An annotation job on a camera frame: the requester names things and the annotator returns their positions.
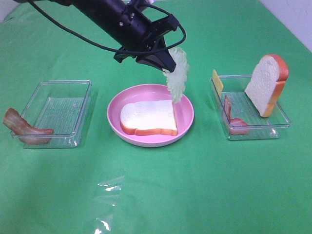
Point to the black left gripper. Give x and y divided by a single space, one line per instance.
138 36

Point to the green lettuce leaf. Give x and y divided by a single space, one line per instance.
176 80

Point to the bread slice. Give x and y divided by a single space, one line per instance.
146 118
267 82

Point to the bacon strip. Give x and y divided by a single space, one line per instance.
236 125
19 126

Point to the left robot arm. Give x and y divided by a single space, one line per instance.
89 9

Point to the pink round plate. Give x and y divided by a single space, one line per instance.
184 113

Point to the yellow cheese slice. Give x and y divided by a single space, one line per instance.
217 82

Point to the right clear plastic tray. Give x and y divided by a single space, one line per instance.
271 127

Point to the clear plastic tray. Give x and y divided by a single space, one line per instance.
61 105
271 127

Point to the left clear plastic tray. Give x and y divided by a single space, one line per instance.
61 105

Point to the green tablecloth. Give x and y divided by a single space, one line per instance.
203 183

